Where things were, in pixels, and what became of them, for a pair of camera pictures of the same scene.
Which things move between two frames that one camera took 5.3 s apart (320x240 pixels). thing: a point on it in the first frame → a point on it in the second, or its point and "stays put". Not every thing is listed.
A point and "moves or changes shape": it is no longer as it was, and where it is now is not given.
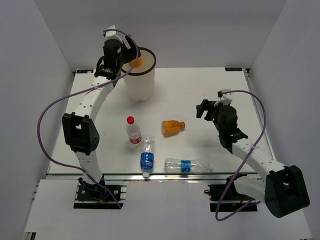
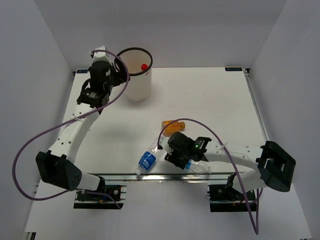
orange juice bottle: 170,128 stays put
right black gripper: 206,105 → 173,159
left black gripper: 131,53 → 121,76
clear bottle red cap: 133,132 → 144,67
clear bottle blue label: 147,157 moves or changes shape
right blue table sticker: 233,69 stays put
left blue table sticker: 84,71 stays put
